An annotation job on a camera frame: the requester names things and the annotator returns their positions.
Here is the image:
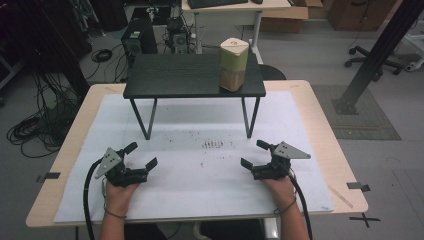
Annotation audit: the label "black computer tower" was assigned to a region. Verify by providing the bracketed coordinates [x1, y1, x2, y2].
[120, 16, 159, 67]

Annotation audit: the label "person's dark pants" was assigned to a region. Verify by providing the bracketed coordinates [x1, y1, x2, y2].
[124, 218, 268, 240]

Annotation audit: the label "coiled black cable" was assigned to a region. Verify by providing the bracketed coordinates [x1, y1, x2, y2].
[90, 48, 114, 64]

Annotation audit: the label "black office chair base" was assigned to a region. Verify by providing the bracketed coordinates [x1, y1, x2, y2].
[343, 45, 405, 83]

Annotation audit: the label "white desk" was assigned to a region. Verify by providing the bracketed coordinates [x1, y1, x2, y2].
[181, 0, 292, 65]

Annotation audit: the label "white table mat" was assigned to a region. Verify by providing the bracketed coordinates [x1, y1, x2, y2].
[53, 90, 335, 224]

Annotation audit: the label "open-frame computer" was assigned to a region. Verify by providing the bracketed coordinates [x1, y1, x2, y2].
[165, 16, 191, 55]

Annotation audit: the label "brown cabinet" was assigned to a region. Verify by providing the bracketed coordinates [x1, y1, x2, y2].
[327, 0, 398, 33]

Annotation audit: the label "brown cardboard box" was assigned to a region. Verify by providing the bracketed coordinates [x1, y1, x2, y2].
[259, 0, 324, 34]

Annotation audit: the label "triangular beige and green box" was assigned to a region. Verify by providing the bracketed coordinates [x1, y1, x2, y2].
[218, 37, 250, 93]

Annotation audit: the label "black wooden shelf riser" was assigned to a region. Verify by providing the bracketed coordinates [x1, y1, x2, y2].
[122, 52, 267, 141]

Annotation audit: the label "dark round stool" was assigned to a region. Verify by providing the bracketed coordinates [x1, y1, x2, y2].
[258, 63, 287, 81]

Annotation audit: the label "black metal stand post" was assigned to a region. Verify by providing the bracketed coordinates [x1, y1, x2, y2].
[331, 0, 424, 116]

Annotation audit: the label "black tape strip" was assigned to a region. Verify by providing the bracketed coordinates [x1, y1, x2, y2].
[346, 181, 372, 193]

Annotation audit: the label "thin wrist band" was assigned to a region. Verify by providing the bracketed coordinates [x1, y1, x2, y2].
[273, 197, 298, 216]
[103, 203, 128, 220]

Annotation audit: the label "grey floor mat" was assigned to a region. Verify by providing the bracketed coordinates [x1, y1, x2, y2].
[311, 83, 402, 141]

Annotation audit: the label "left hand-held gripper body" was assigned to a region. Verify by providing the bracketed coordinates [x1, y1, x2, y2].
[94, 147, 149, 188]

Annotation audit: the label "person's left hand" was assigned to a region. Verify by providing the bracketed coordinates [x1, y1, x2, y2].
[103, 180, 141, 216]

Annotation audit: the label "bundle of black floor cables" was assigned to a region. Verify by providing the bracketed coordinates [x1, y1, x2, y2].
[6, 71, 82, 159]

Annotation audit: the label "person's right hand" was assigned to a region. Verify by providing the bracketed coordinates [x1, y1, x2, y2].
[261, 175, 298, 212]

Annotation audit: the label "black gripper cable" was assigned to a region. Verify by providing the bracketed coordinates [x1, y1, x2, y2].
[82, 158, 103, 240]
[287, 173, 314, 240]

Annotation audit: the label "black keyboard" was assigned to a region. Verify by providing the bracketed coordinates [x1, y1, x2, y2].
[186, 0, 250, 10]

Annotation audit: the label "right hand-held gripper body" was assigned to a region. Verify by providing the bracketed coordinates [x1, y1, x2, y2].
[251, 140, 312, 181]

